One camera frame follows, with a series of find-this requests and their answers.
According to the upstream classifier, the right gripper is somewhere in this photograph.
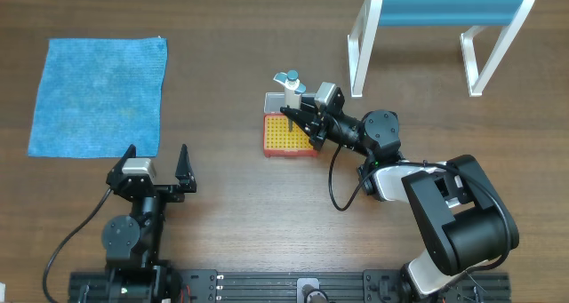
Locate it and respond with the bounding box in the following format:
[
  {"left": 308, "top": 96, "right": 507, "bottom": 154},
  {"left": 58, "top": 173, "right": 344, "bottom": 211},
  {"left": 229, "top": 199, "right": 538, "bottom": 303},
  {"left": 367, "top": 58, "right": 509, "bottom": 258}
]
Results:
[{"left": 279, "top": 87, "right": 347, "bottom": 152}]

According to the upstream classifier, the white and blue stand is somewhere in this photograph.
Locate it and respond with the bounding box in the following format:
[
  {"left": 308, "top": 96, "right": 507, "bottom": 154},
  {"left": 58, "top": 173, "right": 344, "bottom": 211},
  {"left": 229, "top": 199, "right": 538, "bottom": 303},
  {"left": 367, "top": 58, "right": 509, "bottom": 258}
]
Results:
[{"left": 347, "top": 0, "right": 538, "bottom": 99}]

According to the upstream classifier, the white pipette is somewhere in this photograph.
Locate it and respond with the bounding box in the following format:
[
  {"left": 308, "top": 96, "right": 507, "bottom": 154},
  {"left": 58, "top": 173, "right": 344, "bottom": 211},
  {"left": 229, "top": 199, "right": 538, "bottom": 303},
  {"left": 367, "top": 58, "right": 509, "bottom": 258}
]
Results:
[{"left": 272, "top": 69, "right": 308, "bottom": 133}]

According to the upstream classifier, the blue cloth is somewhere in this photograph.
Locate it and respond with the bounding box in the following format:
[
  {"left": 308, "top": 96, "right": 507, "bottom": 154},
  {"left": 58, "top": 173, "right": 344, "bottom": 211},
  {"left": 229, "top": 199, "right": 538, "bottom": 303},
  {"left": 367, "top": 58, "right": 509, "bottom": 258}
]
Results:
[{"left": 27, "top": 36, "right": 169, "bottom": 159}]

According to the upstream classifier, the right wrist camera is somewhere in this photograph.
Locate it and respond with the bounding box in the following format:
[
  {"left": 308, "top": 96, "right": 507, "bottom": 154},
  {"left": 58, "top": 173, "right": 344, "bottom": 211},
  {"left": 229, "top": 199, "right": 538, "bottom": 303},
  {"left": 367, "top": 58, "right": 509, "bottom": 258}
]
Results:
[{"left": 313, "top": 81, "right": 340, "bottom": 108}]

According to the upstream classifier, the mounting rail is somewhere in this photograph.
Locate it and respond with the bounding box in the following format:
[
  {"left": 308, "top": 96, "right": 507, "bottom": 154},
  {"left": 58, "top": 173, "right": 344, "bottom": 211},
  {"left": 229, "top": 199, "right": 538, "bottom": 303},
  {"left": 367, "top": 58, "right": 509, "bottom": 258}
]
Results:
[{"left": 68, "top": 269, "right": 512, "bottom": 303}]

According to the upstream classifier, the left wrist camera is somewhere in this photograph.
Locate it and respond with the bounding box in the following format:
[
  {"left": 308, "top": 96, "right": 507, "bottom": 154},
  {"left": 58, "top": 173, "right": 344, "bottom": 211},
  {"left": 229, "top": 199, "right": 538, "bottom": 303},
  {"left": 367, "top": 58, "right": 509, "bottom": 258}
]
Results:
[{"left": 121, "top": 156, "right": 158, "bottom": 183}]

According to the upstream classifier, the black cable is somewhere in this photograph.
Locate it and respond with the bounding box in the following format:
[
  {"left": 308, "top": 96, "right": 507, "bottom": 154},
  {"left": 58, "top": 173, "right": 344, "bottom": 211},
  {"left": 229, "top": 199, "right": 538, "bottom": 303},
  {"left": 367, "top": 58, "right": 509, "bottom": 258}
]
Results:
[
  {"left": 327, "top": 143, "right": 514, "bottom": 293},
  {"left": 42, "top": 186, "right": 114, "bottom": 303}
]

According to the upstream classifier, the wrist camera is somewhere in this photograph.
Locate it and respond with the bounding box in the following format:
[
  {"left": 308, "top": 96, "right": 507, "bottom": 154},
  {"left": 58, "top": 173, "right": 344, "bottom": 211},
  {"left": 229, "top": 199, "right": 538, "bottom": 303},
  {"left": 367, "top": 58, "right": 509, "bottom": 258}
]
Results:
[
  {"left": 121, "top": 156, "right": 158, "bottom": 183},
  {"left": 313, "top": 81, "right": 340, "bottom": 108}
]

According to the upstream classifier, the red and yellow tip box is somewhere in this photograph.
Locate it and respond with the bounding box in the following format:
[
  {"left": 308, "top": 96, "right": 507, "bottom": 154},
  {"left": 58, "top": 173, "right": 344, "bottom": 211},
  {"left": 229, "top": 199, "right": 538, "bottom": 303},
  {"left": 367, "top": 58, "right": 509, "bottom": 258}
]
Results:
[{"left": 262, "top": 92, "right": 320, "bottom": 158}]

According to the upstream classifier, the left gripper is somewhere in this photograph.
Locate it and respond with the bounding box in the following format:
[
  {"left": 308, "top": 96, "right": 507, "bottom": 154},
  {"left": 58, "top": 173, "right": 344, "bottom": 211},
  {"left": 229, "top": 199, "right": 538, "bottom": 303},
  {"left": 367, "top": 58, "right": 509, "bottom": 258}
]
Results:
[{"left": 106, "top": 143, "right": 197, "bottom": 203}]

